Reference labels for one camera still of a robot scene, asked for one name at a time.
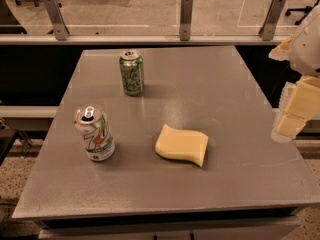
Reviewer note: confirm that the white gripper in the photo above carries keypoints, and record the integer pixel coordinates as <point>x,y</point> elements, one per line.
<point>308,50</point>

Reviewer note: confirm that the green La Croix can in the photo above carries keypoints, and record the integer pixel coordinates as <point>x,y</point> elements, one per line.
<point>131,69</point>

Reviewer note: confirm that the white 7up can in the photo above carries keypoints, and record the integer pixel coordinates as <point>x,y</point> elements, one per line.
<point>92,125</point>

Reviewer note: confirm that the yellow sponge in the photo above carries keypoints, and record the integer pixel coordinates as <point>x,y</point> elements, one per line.
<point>184,145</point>

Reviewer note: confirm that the right metal rail bracket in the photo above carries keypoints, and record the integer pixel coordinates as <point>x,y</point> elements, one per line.
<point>267,31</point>

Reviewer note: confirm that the metal rail bracket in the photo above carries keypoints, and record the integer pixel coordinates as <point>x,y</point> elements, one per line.
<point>267,31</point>
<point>185,19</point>
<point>59,28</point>

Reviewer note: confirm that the middle metal rail bracket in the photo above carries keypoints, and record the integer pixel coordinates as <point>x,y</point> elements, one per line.
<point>185,19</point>

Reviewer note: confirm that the white horizontal rail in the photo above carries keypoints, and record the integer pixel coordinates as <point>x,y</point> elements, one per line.
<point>22,39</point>

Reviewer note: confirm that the left metal rail bracket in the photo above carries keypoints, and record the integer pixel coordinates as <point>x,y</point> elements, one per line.
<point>59,28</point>

